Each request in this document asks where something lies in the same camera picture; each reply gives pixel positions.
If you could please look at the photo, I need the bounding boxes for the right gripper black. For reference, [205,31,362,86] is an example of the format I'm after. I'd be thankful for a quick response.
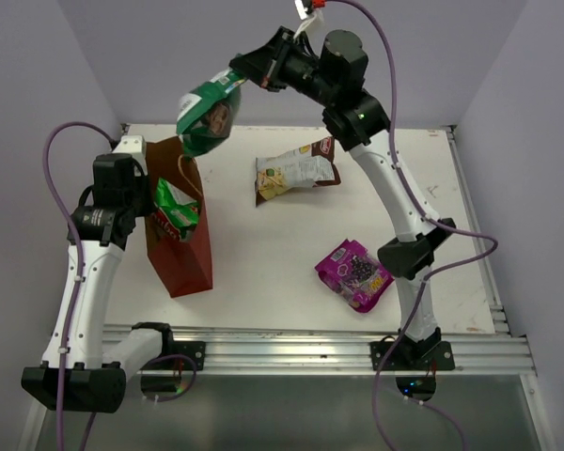
[231,25,339,107]

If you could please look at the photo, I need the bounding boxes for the green white chips bag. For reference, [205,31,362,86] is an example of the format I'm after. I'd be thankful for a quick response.
[153,178,199,242]

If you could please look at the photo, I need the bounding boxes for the red brown paper bag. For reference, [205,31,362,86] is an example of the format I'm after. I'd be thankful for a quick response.
[145,137,213,298]

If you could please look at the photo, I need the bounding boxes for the dark green snack bag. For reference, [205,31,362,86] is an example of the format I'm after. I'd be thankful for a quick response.
[176,68,246,158]

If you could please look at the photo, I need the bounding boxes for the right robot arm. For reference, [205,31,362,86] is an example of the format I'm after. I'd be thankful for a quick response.
[229,27,455,369]

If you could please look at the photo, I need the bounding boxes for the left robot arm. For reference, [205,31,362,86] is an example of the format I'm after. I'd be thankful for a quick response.
[21,152,177,413]

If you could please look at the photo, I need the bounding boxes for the brown yellow chips bag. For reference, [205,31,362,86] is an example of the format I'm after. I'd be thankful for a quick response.
[255,136,341,207]

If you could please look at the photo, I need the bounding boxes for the purple candy bag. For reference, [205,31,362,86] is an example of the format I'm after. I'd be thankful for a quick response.
[314,240,394,314]

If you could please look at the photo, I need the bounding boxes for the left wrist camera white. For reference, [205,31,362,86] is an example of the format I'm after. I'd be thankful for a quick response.
[112,135,146,158]

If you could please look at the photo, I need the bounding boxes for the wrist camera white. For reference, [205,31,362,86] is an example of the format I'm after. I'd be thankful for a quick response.
[112,135,146,158]
[293,0,326,39]

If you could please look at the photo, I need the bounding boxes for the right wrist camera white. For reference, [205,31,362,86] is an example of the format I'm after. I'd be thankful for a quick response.
[293,0,326,39]

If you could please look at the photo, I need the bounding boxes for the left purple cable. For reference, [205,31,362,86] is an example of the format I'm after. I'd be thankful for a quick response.
[42,121,118,451]

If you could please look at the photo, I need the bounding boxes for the purple cable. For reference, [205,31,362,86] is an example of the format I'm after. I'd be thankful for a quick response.
[42,121,118,451]
[323,0,499,451]

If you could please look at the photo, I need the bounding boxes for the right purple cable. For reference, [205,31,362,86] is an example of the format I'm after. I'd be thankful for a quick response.
[323,0,499,451]

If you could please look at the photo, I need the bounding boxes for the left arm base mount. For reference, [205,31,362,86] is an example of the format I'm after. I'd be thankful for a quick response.
[160,341,207,375]

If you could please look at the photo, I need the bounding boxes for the aluminium rail frame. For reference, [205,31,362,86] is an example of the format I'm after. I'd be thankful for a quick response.
[99,126,535,376]

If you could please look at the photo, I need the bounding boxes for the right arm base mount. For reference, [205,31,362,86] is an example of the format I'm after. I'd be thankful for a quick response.
[368,337,456,372]

